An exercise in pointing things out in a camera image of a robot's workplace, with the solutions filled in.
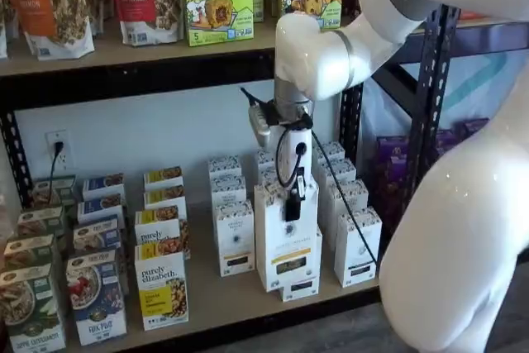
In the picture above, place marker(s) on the blue cereal box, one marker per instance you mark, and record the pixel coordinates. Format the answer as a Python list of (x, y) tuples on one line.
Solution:
[(97, 299), (99, 206), (97, 233), (103, 184)]

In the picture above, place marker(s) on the black metal shelving rack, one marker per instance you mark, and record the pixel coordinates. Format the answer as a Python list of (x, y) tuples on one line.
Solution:
[(165, 84)]

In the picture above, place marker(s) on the wooden shelf board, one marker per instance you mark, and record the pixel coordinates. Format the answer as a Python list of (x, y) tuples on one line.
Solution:
[(124, 55), (202, 258), (479, 24)]

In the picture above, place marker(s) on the white wall outlet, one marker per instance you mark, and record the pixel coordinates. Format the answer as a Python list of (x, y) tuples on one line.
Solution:
[(66, 140)]

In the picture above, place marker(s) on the white tea box pink strip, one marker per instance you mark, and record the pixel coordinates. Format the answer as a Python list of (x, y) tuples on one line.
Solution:
[(268, 175), (266, 158), (301, 287)]

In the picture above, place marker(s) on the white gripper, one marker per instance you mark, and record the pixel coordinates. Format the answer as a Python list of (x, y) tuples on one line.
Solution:
[(299, 158)]

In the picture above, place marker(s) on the orange label granola bag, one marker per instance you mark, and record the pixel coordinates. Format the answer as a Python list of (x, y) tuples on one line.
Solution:
[(41, 6)]

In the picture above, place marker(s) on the white tea box dark strip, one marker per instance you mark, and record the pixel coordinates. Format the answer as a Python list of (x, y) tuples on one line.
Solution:
[(341, 171), (332, 150), (351, 254), (351, 196)]

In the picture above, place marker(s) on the green cereal box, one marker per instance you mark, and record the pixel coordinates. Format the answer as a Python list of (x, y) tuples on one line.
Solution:
[(29, 250), (43, 192), (41, 221), (31, 307)]

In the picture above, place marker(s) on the translucent plastic sheet teal print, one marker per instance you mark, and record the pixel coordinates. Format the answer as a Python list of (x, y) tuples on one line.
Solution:
[(467, 92)]

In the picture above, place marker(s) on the purely elizabeth yellow box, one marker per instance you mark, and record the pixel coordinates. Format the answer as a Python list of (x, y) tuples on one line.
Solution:
[(165, 197), (161, 287), (163, 176), (157, 227)]

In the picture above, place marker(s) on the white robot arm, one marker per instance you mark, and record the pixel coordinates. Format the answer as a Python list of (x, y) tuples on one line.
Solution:
[(454, 225)]

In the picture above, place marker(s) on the purple snack box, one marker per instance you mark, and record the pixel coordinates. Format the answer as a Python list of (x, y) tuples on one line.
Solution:
[(473, 127), (392, 150), (390, 192), (446, 140)]

